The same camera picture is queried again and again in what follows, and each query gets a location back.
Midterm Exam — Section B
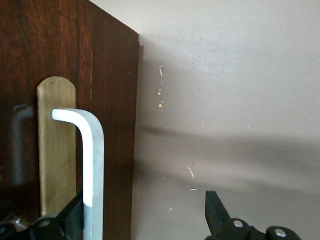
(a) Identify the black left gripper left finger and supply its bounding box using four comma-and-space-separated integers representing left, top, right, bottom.
17, 191, 85, 240

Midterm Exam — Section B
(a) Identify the dark wooden drawer cabinet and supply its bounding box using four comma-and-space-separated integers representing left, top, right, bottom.
87, 0, 145, 240

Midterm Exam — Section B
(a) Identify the light wooden handle backing plate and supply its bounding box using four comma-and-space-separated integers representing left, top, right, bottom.
36, 76, 77, 217

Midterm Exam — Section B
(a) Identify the wooden drawer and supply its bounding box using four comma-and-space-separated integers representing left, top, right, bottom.
0, 0, 94, 240

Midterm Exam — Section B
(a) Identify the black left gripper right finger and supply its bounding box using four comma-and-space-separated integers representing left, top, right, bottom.
205, 191, 267, 240

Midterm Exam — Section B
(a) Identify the silver metal drawer handle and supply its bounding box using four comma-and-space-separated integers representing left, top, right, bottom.
51, 108, 105, 240

